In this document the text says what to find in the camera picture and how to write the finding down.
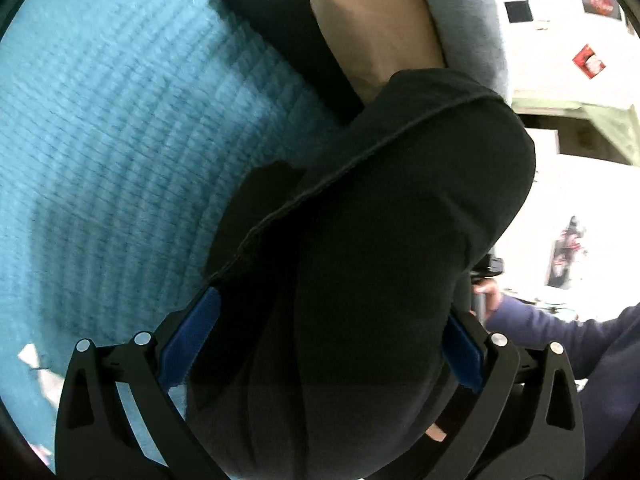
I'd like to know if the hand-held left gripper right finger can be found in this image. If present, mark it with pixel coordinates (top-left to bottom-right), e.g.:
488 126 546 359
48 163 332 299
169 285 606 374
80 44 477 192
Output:
434 311 587 480

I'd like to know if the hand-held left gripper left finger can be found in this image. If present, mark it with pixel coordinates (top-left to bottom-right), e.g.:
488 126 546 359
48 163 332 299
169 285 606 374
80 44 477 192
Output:
54 286 227 480

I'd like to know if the black garment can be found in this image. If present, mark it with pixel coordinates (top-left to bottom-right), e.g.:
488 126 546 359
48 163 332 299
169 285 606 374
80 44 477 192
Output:
185 67 537 480

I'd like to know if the person's right hand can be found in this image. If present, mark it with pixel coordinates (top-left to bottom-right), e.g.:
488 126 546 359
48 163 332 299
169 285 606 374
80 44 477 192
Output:
472 280 504 317

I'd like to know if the pale green furniture edge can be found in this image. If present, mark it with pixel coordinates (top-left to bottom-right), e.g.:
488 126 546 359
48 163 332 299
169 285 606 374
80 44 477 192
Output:
512 102 640 167

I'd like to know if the teal printed blanket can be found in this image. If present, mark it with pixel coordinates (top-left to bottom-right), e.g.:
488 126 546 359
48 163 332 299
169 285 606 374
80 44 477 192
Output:
0 0 362 467

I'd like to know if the light grey folded garment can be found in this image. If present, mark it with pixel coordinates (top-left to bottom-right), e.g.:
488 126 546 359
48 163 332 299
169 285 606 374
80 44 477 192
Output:
410 0 512 102

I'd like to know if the tan folded garment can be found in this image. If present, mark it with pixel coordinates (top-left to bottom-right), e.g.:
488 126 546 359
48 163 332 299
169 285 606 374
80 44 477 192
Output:
310 0 447 105

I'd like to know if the dark navy garment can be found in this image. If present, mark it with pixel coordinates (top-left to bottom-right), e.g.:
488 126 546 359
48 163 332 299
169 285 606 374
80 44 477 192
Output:
220 0 365 122

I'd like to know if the wall poster with dark figure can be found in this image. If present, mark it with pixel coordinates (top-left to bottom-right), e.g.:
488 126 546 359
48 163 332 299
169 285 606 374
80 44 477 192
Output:
546 214 588 290

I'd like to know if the small red wall picture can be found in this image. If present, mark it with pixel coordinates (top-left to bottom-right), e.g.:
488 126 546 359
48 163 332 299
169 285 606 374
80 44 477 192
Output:
572 44 607 79

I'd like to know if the black square wall picture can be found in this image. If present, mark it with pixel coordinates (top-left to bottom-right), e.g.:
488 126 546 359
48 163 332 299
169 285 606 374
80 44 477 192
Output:
504 0 534 24

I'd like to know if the large red wall picture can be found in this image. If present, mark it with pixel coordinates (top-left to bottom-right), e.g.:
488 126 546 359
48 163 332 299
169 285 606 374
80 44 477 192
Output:
576 0 624 19

